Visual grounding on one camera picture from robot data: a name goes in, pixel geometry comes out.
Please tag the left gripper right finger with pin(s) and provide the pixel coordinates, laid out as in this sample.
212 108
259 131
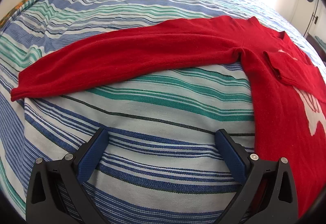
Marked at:
267 193

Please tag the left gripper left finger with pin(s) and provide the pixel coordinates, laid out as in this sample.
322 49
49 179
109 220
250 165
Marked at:
44 203

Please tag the red knit sweater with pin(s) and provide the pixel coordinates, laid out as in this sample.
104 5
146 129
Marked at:
162 92

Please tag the teal clothes on rack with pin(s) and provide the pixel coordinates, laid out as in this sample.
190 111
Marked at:
321 43

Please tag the striped blue green bedsheet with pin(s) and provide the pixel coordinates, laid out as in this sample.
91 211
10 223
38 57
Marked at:
36 28

